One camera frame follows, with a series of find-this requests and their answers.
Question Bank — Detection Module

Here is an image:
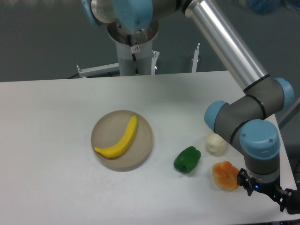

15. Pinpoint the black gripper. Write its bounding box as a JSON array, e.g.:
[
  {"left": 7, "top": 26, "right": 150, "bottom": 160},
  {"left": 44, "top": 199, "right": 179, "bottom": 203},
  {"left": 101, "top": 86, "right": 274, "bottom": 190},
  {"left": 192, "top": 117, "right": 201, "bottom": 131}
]
[{"left": 237, "top": 168, "right": 300, "bottom": 215}]

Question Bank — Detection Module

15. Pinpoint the yellow toy banana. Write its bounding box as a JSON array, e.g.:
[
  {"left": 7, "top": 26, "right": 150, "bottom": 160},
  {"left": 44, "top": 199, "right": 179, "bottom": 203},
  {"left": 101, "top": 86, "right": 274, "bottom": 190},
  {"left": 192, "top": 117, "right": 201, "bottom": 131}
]
[{"left": 94, "top": 115, "right": 138, "bottom": 158}]

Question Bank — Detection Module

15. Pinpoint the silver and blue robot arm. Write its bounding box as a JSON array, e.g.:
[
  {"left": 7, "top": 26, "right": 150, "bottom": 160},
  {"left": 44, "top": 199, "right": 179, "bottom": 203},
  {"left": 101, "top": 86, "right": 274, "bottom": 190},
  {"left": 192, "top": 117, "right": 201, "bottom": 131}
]
[{"left": 81, "top": 0, "right": 300, "bottom": 214}]

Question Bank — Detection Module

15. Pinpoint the beige round plate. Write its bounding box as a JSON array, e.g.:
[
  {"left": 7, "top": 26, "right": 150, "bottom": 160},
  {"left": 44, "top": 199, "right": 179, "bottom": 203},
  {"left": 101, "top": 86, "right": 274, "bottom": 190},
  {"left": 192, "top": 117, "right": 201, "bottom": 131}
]
[{"left": 91, "top": 110, "right": 153, "bottom": 171}]

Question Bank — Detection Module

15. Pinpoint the orange toy bell pepper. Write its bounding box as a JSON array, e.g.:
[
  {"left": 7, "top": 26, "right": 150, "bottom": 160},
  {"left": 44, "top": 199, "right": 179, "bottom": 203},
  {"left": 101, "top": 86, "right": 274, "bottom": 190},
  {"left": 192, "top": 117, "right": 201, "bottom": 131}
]
[{"left": 212, "top": 161, "right": 239, "bottom": 191}]

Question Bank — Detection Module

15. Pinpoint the white toy garlic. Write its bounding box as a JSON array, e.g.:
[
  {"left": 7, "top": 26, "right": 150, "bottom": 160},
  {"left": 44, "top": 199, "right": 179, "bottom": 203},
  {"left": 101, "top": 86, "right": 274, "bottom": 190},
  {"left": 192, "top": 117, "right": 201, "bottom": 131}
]
[{"left": 205, "top": 132, "right": 228, "bottom": 156}]

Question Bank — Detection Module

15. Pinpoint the green toy bell pepper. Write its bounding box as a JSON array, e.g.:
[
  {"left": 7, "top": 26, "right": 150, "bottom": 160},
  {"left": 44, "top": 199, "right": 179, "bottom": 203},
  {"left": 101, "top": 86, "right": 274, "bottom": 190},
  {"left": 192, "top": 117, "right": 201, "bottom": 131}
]
[{"left": 173, "top": 146, "right": 201, "bottom": 174}]

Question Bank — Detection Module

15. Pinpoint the white metal upright post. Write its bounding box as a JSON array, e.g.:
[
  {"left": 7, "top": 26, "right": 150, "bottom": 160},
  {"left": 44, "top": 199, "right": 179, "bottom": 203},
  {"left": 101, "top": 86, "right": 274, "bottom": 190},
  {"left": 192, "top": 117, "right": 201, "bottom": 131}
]
[{"left": 191, "top": 43, "right": 200, "bottom": 73}]

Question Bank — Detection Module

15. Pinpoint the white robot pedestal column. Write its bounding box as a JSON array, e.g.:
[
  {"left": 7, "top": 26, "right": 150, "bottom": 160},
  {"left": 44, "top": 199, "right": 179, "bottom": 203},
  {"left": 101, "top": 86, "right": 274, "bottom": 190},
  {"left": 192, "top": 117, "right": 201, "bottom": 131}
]
[{"left": 116, "top": 41, "right": 155, "bottom": 76}]

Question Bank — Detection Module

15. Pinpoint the black cable on pedestal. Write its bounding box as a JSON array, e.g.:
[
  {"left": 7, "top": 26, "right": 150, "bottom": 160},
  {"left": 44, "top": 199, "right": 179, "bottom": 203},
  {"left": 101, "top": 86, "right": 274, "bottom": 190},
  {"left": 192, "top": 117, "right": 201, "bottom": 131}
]
[{"left": 127, "top": 34, "right": 140, "bottom": 76}]

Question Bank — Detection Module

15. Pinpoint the white metal frame bracket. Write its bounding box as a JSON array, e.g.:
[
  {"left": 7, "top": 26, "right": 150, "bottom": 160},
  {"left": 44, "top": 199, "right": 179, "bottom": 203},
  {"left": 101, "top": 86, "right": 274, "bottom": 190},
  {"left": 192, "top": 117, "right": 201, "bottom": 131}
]
[{"left": 76, "top": 63, "right": 119, "bottom": 78}]

